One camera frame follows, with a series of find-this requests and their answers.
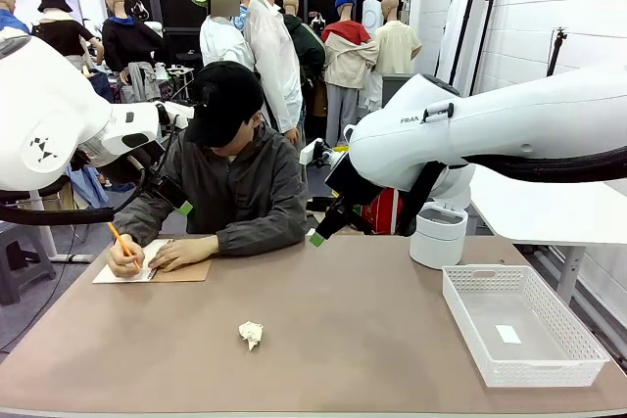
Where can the red recycling bag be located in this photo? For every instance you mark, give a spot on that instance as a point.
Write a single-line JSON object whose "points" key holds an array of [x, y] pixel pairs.
{"points": [[387, 212]]}

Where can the white lidded trash can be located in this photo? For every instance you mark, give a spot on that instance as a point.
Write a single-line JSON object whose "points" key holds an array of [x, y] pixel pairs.
{"points": [[436, 242]]}

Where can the spiral notebook with brown cover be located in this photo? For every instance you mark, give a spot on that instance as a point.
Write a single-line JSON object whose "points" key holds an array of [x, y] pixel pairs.
{"points": [[188, 272]]}

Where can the black stand base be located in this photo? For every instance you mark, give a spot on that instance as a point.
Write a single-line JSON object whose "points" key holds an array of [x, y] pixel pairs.
{"points": [[318, 203]]}

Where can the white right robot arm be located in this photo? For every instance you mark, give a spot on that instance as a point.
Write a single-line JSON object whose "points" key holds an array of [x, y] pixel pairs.
{"points": [[490, 129]]}

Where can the mannequin in dark green jacket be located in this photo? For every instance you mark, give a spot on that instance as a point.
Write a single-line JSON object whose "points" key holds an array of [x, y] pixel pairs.
{"points": [[308, 51]]}

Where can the white perforated plastic basket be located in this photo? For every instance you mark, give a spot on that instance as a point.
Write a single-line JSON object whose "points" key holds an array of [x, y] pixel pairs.
{"points": [[519, 369]]}

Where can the grey cabinet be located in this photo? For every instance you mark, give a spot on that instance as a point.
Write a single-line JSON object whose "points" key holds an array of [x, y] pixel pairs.
{"points": [[394, 87]]}

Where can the black baseball cap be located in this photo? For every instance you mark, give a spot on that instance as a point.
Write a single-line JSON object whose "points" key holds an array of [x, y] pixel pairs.
{"points": [[225, 100]]}

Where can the person's right forearm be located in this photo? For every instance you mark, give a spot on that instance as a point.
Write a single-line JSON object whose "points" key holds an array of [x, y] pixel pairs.
{"points": [[139, 224]]}

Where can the white paper ball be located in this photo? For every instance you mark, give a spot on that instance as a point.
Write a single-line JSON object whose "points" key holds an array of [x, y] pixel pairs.
{"points": [[251, 332]]}

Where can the person's left forearm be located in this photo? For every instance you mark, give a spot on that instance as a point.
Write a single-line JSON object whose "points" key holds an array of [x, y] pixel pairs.
{"points": [[264, 238]]}

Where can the person's right hand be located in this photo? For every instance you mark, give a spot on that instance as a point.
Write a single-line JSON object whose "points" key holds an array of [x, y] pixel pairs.
{"points": [[125, 261]]}

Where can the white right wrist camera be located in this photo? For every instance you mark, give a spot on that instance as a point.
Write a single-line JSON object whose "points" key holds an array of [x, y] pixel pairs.
{"points": [[313, 151]]}

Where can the person's left hand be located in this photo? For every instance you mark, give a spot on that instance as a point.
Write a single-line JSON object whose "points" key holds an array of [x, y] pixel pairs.
{"points": [[186, 250]]}

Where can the mannequin in red beige jacket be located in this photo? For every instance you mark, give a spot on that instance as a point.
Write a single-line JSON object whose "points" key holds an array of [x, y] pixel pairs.
{"points": [[345, 60]]}

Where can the mannequin in black sweater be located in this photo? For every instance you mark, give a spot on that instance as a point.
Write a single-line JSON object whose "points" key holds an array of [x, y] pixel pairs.
{"points": [[125, 43]]}

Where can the mannequin in white blouse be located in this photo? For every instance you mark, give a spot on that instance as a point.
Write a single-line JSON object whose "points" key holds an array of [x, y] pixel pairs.
{"points": [[223, 43]]}

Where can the person's grey jacket torso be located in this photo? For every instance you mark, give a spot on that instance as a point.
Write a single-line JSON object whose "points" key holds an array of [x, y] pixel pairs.
{"points": [[250, 193]]}

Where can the white oval torso form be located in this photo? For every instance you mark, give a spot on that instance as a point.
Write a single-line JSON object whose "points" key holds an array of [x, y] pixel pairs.
{"points": [[371, 16]]}

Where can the white label in basket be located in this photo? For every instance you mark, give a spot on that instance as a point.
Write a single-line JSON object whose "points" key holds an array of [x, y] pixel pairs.
{"points": [[507, 334]]}

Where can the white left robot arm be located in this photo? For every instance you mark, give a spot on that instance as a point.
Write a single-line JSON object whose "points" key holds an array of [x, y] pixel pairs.
{"points": [[49, 109]]}

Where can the mannequin in black top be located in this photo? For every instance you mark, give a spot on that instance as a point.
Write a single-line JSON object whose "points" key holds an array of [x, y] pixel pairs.
{"points": [[61, 36]]}

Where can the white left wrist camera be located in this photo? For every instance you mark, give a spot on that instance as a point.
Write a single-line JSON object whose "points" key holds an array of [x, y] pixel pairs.
{"points": [[175, 117]]}

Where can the tall mannequin in white shirt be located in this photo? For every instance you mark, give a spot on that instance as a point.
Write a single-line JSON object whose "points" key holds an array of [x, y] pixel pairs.
{"points": [[272, 60]]}

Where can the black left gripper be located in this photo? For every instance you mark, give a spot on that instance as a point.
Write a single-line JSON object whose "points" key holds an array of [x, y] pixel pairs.
{"points": [[152, 161]]}

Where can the orange pencil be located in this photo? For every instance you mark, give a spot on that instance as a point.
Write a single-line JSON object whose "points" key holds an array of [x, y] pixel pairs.
{"points": [[116, 234]]}

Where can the white desk leg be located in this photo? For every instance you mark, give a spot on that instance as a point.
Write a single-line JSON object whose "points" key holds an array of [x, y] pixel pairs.
{"points": [[44, 242]]}

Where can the mannequin in cream shirt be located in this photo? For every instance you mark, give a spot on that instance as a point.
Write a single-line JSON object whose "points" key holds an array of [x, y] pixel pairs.
{"points": [[397, 51]]}

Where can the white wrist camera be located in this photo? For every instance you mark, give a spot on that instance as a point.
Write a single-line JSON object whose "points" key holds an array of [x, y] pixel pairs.
{"points": [[175, 117], [313, 151]]}

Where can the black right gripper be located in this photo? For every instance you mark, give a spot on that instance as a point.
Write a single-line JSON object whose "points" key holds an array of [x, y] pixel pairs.
{"points": [[350, 183]]}

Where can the large white table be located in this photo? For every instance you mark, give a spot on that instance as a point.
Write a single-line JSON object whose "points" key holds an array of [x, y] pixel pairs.
{"points": [[563, 217]]}

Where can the mannequin in blue shirt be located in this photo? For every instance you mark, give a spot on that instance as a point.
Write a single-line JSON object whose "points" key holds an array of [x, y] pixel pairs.
{"points": [[10, 19]]}

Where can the grey plastic stool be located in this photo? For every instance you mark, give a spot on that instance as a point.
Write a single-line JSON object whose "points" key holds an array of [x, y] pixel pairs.
{"points": [[19, 261]]}

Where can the blue cloth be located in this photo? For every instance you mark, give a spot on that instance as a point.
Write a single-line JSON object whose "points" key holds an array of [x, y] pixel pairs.
{"points": [[90, 188]]}

